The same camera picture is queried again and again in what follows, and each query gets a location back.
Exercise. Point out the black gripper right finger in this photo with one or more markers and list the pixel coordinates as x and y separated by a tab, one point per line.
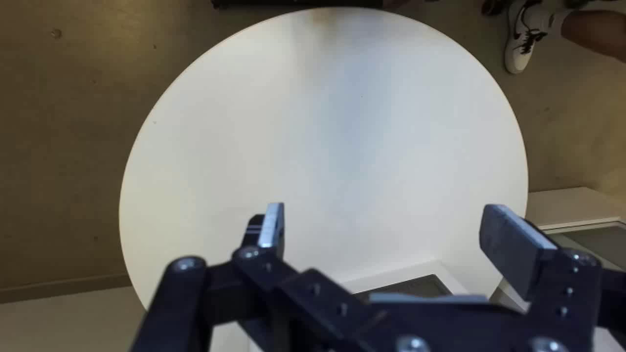
515	242

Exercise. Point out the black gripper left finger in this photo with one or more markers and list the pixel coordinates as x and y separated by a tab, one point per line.
270	228

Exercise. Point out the white three-tier storage cabinet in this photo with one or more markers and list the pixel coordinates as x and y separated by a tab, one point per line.
573	207

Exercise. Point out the white sneaker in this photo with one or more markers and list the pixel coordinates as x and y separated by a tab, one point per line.
520	46

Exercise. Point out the person's bare leg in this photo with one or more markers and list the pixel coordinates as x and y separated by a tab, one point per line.
597	32

